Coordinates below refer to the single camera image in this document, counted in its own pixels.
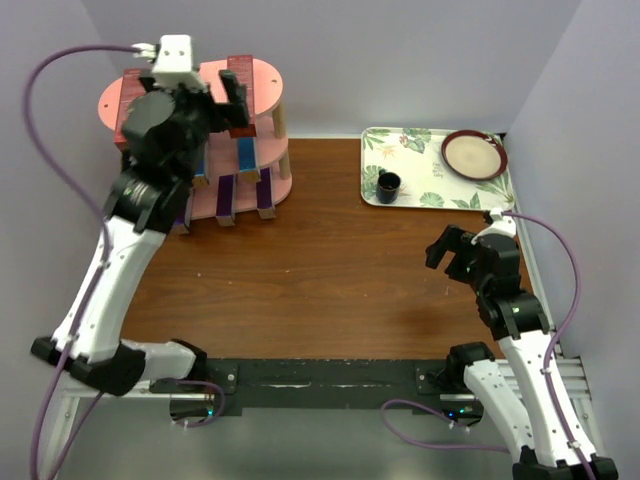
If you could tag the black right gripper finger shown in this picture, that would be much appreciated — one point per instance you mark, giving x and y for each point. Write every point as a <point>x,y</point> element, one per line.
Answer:
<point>449,241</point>
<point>462,267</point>

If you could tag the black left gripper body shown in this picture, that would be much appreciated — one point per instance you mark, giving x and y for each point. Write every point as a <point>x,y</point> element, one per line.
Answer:
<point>200,112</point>

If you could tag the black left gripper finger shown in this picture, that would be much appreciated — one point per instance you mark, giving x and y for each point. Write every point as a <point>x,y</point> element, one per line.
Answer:
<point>149,83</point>
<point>235,110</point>

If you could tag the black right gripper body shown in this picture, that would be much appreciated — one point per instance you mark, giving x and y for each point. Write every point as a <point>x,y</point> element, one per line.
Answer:
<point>482,286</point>

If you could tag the red toothpaste box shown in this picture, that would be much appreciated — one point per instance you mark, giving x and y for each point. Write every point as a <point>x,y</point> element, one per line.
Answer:
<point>130,89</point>
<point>242,67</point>

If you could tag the blue toothpaste box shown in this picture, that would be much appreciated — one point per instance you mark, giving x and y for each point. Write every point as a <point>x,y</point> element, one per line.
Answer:
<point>201,177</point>
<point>248,166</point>

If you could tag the silver purple toothpaste box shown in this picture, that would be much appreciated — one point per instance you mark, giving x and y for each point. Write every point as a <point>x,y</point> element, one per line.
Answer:
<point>225,203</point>

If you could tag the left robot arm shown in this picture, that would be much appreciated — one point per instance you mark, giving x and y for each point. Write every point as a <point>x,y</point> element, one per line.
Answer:
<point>167,130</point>

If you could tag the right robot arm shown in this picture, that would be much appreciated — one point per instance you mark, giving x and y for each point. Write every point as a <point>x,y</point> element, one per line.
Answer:
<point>535,417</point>

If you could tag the pink three-tier shelf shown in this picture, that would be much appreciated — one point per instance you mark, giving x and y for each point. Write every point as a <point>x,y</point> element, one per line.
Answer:
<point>271,142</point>

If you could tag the dark blue mug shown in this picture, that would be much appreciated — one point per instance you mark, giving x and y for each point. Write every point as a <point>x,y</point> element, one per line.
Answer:
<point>387,187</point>

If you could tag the red rimmed beige plate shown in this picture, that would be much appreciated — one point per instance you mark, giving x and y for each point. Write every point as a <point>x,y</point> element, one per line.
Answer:
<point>474,155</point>

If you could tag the floral serving tray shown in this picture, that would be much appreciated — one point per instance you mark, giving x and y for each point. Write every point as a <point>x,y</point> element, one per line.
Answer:
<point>414,154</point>

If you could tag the black base mat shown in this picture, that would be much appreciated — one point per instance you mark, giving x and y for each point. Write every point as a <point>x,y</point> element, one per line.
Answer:
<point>331,384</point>

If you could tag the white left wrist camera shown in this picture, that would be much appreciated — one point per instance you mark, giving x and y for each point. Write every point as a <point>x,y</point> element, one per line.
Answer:
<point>175,64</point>

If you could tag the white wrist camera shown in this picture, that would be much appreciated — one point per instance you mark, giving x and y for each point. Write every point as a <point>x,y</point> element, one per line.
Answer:
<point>175,64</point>
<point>498,222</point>

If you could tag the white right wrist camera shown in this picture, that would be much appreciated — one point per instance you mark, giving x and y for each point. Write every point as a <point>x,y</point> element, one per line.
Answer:
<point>498,222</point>

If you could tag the aluminium frame rail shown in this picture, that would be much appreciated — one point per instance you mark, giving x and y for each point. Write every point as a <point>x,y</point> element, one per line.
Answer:
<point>65,414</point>

